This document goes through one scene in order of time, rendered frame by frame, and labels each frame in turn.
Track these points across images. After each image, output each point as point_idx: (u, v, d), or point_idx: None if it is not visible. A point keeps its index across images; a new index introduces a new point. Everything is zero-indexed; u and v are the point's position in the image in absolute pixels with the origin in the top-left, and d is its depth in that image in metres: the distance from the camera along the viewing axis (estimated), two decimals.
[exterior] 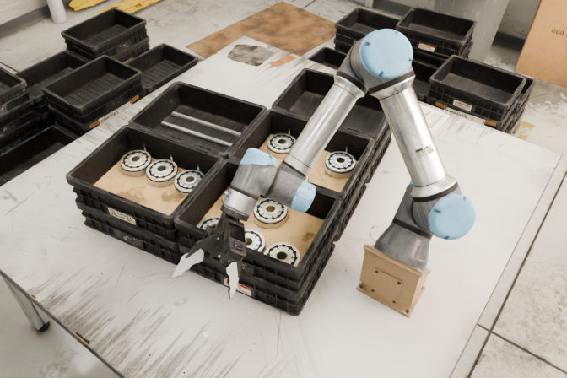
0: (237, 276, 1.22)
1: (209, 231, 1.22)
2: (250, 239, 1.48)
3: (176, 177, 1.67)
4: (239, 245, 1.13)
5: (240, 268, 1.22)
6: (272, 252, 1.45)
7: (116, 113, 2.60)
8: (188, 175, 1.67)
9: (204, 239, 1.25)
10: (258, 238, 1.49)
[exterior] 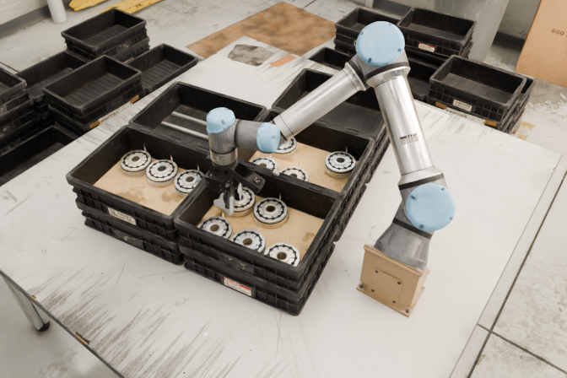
0: (241, 189, 1.59)
1: (218, 182, 1.49)
2: (250, 239, 1.48)
3: (176, 177, 1.67)
4: (259, 180, 1.48)
5: (242, 183, 1.58)
6: (272, 252, 1.45)
7: (116, 113, 2.60)
8: (188, 175, 1.67)
9: (212, 186, 1.51)
10: (258, 238, 1.49)
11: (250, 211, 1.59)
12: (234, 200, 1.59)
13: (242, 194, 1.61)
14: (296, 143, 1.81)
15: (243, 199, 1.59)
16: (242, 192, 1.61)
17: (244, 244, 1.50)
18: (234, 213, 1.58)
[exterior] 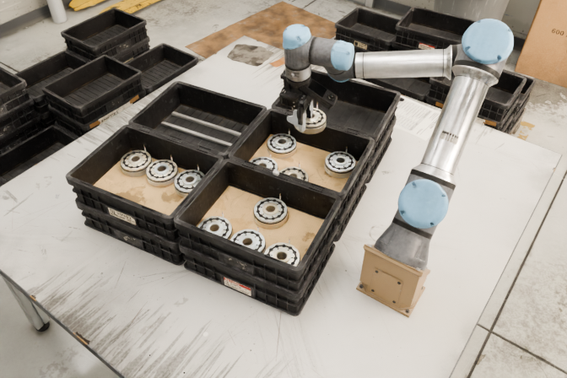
0: (312, 106, 1.64)
1: (292, 99, 1.54)
2: (250, 239, 1.48)
3: (176, 177, 1.67)
4: (332, 96, 1.52)
5: (314, 101, 1.63)
6: (272, 252, 1.45)
7: (116, 113, 2.60)
8: (188, 175, 1.67)
9: (285, 102, 1.57)
10: (258, 238, 1.49)
11: (321, 129, 1.65)
12: (306, 117, 1.65)
13: (313, 114, 1.67)
14: (296, 143, 1.81)
15: (315, 117, 1.65)
16: (314, 112, 1.67)
17: (244, 244, 1.50)
18: (306, 130, 1.64)
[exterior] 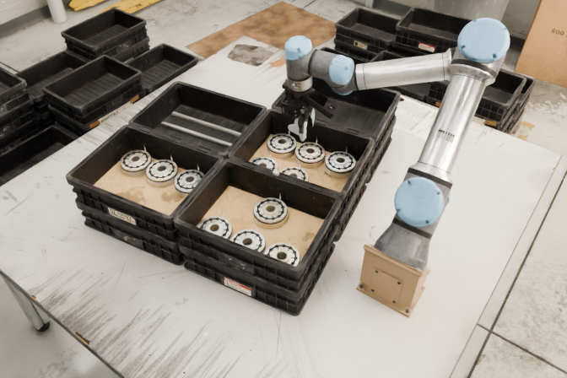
0: (314, 115, 1.66)
1: (294, 108, 1.57)
2: (250, 239, 1.48)
3: (176, 177, 1.67)
4: (332, 106, 1.55)
5: (315, 109, 1.65)
6: (272, 252, 1.45)
7: (116, 113, 2.60)
8: (188, 175, 1.67)
9: (287, 111, 1.60)
10: (258, 238, 1.49)
11: (320, 164, 1.75)
12: (307, 153, 1.75)
13: (313, 148, 1.77)
14: (296, 143, 1.81)
15: (315, 153, 1.75)
16: (314, 147, 1.78)
17: (244, 244, 1.50)
18: (306, 164, 1.74)
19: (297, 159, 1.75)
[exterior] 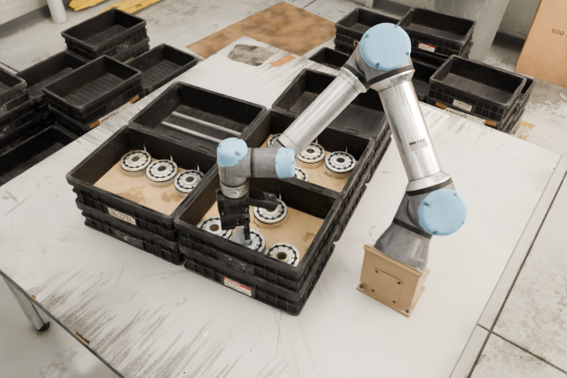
0: None
1: (236, 217, 1.39)
2: (250, 239, 1.48)
3: (176, 177, 1.67)
4: (272, 197, 1.43)
5: None
6: (272, 252, 1.45)
7: (116, 113, 2.60)
8: (188, 175, 1.67)
9: (227, 224, 1.40)
10: (258, 238, 1.49)
11: (320, 164, 1.75)
12: (307, 153, 1.75)
13: (313, 148, 1.77)
14: None
15: (315, 153, 1.75)
16: (314, 147, 1.78)
17: (244, 244, 1.50)
18: (306, 164, 1.74)
19: (297, 159, 1.75)
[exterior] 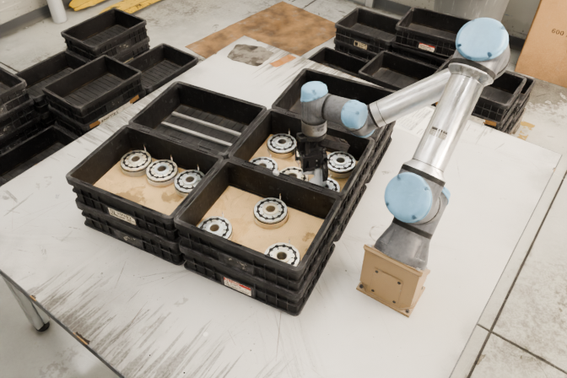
0: None
1: (316, 157, 1.56)
2: (325, 185, 1.65)
3: (176, 177, 1.67)
4: (344, 139, 1.61)
5: None
6: (272, 252, 1.45)
7: (116, 113, 2.60)
8: (188, 175, 1.67)
9: (308, 165, 1.57)
10: (332, 183, 1.65)
11: None
12: None
13: None
14: (296, 143, 1.81)
15: None
16: None
17: None
18: None
19: None
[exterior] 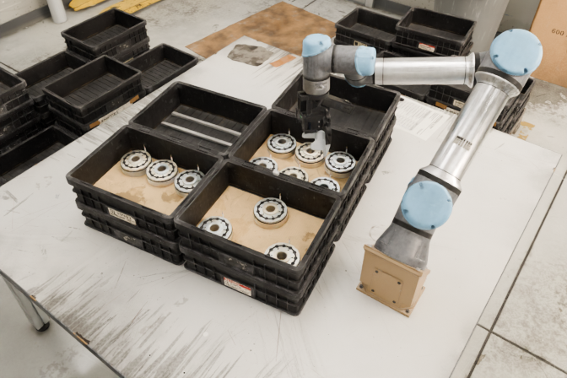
0: None
1: (318, 118, 1.46)
2: (325, 185, 1.65)
3: (176, 177, 1.67)
4: (348, 100, 1.51)
5: None
6: (272, 252, 1.45)
7: (116, 113, 2.60)
8: (188, 175, 1.67)
9: (310, 126, 1.47)
10: (332, 183, 1.65)
11: (320, 164, 1.75)
12: (307, 153, 1.75)
13: None
14: (296, 143, 1.81)
15: (315, 153, 1.75)
16: None
17: None
18: (306, 164, 1.74)
19: (297, 159, 1.75)
